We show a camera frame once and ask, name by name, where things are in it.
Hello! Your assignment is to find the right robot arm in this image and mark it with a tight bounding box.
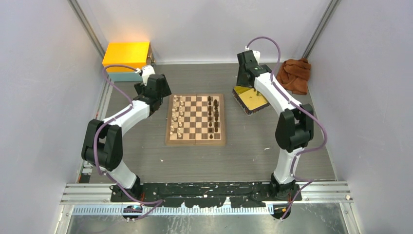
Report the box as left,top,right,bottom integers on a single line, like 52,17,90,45
236,50,314,200

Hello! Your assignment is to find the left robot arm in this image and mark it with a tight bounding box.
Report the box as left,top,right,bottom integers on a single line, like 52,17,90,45
81,74,171,201

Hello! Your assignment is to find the wooden chess board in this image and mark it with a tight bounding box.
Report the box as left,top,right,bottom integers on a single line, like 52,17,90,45
165,94,226,146

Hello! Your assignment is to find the yellow tin tray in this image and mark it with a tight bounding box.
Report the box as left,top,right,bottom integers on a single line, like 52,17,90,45
232,86,270,116

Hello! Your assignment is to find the yellow drawer box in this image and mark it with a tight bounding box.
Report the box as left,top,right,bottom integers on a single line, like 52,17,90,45
102,41,155,69

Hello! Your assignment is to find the teal drawer box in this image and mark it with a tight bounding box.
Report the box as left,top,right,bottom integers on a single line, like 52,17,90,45
104,64,142,82

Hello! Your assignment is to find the brown cloth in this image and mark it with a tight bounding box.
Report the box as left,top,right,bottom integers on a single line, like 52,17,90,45
276,58,312,95

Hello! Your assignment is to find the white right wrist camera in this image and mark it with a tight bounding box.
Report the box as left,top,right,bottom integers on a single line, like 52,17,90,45
244,47,261,63

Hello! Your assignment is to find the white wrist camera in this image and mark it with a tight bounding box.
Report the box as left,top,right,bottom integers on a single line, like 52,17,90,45
244,47,261,63
140,65,155,86

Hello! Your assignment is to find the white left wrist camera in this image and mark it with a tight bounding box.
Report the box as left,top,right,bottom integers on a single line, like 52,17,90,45
140,65,155,86

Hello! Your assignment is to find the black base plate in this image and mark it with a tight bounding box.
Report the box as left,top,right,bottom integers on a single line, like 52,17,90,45
110,182,301,208

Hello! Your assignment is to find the aluminium frame rail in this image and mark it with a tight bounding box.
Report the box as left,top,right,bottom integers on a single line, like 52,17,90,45
60,181,353,220

